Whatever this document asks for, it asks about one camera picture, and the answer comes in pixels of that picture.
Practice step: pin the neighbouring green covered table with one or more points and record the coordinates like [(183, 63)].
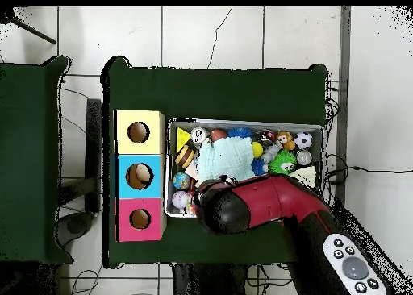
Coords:
[(29, 146)]

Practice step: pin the dark green tablecloth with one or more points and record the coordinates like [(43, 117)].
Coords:
[(226, 95)]

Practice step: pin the thin black rod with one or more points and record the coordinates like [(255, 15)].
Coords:
[(35, 33)]

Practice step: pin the shallow clear mesh bin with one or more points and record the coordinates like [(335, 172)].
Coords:
[(321, 146)]

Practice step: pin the silver drink can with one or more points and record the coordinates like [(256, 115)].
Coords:
[(199, 135)]

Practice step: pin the globe print ball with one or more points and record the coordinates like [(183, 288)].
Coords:
[(181, 180)]

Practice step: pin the yellow cheese wedge toy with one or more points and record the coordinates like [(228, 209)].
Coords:
[(182, 137)]

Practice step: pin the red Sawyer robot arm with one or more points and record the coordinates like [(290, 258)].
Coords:
[(274, 198)]

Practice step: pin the wooden box with three holes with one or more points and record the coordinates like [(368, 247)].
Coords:
[(142, 146)]

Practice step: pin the small soccer ball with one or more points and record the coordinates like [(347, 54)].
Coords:
[(303, 140)]

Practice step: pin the green spiky toy with eyes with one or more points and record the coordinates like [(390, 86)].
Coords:
[(280, 162)]

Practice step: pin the wooden burger toy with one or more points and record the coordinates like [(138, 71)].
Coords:
[(184, 156)]

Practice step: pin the mint green waffle cloth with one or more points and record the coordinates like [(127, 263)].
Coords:
[(226, 159)]

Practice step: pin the black stand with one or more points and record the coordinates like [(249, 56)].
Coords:
[(93, 130)]

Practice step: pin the brown bear plush toy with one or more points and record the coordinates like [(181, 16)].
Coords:
[(285, 138)]

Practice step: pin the blue spiky ball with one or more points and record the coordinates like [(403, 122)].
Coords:
[(239, 132)]

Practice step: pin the cream waffle cloth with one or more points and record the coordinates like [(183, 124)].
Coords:
[(306, 174)]

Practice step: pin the multicoloured dotted cloth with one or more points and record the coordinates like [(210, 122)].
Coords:
[(190, 206)]

